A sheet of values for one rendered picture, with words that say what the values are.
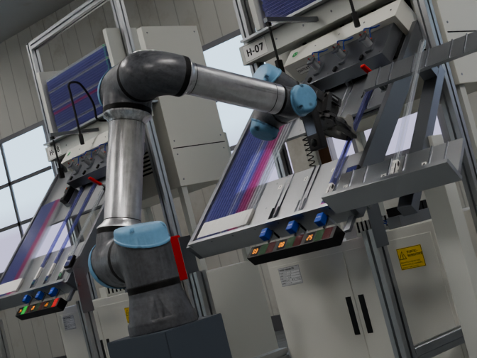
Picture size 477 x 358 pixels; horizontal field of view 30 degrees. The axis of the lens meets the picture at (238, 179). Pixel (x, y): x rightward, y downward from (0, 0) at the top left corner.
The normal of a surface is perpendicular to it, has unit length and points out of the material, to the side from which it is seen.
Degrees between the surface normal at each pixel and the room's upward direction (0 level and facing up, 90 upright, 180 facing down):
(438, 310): 90
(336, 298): 90
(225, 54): 90
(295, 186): 43
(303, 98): 90
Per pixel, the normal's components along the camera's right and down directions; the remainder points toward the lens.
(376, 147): 0.64, -0.22
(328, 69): -0.68, -0.61
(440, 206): -0.63, 0.10
